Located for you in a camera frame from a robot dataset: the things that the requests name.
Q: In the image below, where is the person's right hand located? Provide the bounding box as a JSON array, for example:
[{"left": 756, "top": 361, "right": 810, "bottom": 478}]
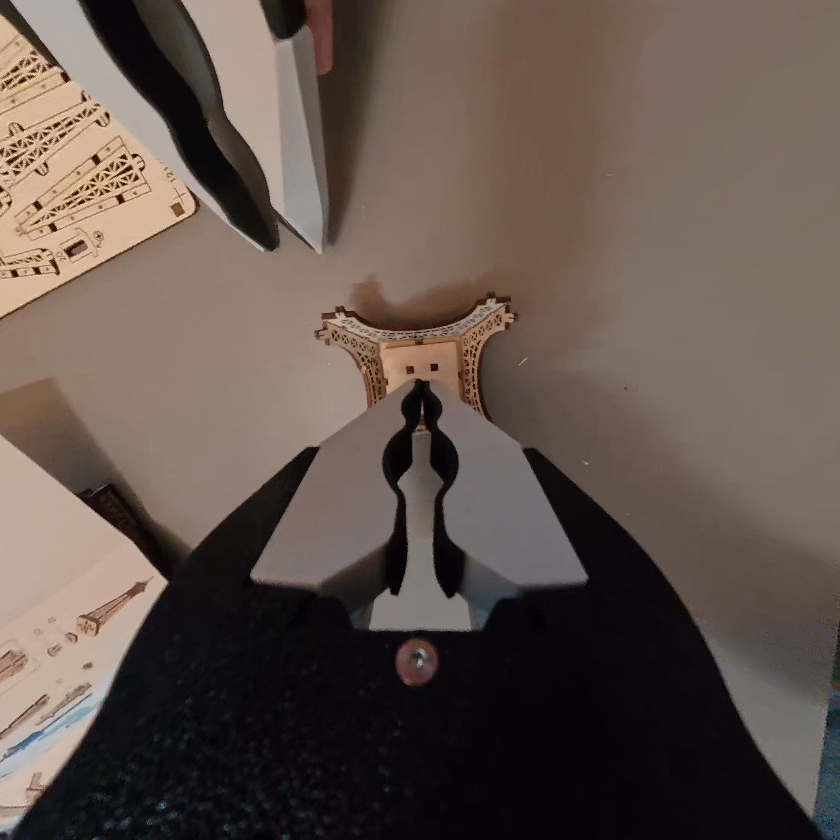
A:
[{"left": 304, "top": 0, "right": 336, "bottom": 76}]

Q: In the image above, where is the dark box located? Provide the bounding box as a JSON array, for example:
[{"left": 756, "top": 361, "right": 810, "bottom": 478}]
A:
[{"left": 75, "top": 482, "right": 173, "bottom": 578}]

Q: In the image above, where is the paper instruction sheet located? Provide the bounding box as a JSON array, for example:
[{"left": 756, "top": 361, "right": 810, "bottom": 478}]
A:
[{"left": 0, "top": 433, "right": 170, "bottom": 815}]

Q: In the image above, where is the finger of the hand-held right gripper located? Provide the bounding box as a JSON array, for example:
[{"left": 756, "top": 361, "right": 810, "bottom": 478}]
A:
[
  {"left": 189, "top": 0, "right": 330, "bottom": 255},
  {"left": 8, "top": 0, "right": 283, "bottom": 254}
]

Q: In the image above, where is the grey desk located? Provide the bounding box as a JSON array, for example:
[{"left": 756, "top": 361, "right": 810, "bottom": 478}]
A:
[{"left": 0, "top": 0, "right": 840, "bottom": 821}]

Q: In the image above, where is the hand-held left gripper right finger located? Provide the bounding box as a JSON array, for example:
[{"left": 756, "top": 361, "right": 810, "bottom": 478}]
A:
[{"left": 420, "top": 379, "right": 591, "bottom": 624}]

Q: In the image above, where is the wooden puzzle parts sheet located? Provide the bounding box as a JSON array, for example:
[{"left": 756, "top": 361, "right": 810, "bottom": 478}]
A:
[{"left": 0, "top": 13, "right": 199, "bottom": 320}]

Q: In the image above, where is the wooden tower base model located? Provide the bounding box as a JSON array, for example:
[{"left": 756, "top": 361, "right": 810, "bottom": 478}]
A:
[{"left": 314, "top": 295, "right": 519, "bottom": 434}]

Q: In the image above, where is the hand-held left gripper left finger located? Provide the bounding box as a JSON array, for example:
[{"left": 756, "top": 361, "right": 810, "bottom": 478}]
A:
[{"left": 248, "top": 379, "right": 424, "bottom": 627}]

